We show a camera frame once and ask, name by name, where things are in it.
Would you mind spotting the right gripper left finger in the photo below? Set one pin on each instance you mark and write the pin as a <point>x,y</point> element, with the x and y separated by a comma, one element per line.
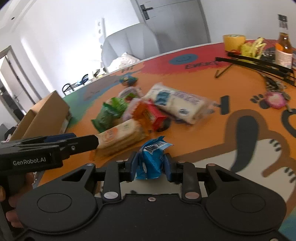
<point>131,166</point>

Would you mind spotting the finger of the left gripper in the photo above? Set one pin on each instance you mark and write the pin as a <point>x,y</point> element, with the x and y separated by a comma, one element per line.
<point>70,143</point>

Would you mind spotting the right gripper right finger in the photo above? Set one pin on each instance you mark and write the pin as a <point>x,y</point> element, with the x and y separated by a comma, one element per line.
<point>170,169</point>

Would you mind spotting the rice cracker pack orange label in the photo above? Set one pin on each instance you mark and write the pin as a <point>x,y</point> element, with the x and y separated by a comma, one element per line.
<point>120,137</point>

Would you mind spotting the large white blue snack bag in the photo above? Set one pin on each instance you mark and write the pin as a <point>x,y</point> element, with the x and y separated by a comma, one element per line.
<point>183,105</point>

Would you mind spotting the left hand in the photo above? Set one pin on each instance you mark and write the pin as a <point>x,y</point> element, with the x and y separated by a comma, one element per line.
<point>11,215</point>

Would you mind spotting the cardboard box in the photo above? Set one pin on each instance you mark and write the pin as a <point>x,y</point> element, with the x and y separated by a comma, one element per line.
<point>50,116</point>

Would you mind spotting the red snack bar wrapper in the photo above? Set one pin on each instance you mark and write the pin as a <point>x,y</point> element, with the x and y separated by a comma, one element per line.
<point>154,117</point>

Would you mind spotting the black metal shoe rack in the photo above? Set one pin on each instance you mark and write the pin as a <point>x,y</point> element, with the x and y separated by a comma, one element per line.
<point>71,87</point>

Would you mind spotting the pink clear snack packet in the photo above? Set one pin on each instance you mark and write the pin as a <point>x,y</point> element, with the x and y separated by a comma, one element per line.
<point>127,115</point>

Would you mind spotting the brown cake clear packet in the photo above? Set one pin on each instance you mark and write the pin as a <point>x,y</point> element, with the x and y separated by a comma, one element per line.
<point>131,90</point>

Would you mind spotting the small blue green snack packet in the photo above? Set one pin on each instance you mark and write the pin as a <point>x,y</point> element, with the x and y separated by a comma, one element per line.
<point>128,80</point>

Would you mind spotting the white dotted pillow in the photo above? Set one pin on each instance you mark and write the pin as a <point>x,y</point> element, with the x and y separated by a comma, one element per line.
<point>121,62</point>

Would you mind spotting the grey armchair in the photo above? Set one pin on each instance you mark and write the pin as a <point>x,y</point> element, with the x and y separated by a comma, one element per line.
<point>137,40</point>

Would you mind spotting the yellow tape roll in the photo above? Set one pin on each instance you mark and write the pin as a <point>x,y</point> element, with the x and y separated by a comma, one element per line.
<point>233,42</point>

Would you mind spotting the grey door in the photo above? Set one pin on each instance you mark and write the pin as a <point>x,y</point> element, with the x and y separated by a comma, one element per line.
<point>176,24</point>

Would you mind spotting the yellow crumpled bag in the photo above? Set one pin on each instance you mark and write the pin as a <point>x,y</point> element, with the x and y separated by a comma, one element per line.
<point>254,49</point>

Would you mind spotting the amber glass bottle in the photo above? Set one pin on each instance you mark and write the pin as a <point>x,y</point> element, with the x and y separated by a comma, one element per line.
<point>283,51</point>

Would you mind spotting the pink white keychain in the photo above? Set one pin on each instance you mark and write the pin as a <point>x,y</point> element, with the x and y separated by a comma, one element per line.
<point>275,100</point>

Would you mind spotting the black door handle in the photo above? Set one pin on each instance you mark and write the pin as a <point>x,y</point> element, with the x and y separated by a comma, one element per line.
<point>145,10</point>

